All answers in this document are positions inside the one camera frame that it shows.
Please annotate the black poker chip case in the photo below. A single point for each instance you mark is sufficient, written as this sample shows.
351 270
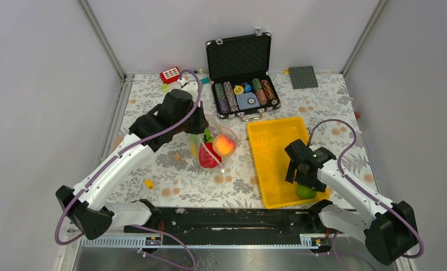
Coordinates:
238 71

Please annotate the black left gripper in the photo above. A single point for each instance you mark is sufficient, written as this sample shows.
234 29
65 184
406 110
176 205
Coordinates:
202 124

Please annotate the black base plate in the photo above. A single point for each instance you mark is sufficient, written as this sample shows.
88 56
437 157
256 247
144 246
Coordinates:
237 226

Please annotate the green striped toy watermelon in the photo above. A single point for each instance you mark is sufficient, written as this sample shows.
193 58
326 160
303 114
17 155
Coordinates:
207 137

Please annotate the green toy lime front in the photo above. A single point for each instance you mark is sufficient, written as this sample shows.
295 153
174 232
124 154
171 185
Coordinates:
305 193

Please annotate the yellow plastic tray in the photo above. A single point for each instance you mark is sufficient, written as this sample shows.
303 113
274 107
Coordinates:
267 140

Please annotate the orange toy peach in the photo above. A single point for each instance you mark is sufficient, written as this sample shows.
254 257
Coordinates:
223 145

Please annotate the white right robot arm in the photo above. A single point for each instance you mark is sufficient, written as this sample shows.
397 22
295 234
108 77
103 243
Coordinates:
387 229

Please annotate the red white toy block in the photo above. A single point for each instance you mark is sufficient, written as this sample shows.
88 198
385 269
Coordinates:
170 75

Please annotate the yellow toy banana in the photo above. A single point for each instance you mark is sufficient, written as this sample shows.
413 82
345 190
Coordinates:
194 145

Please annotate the floral table mat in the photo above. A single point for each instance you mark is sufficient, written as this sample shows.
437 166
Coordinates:
177 184

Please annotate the clear zip top bag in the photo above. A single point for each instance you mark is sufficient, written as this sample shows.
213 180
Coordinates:
216 129

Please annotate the grey lego baseplate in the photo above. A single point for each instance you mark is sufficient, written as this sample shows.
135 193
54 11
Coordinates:
303 77

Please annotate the small yellow block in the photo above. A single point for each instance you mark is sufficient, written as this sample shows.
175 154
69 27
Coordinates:
149 184

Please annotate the teal small block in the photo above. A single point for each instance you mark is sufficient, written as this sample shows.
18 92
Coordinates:
205 80

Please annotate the light green small block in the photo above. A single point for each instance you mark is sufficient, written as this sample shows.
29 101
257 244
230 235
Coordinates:
165 88

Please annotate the red toy pepper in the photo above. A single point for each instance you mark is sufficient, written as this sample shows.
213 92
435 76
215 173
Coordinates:
207 157

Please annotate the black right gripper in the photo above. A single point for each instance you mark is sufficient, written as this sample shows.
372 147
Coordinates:
314 184

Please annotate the wooden cylinder block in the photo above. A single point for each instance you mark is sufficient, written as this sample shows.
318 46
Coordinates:
117 143

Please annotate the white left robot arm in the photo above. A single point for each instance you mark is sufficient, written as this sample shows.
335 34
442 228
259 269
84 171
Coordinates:
87 205

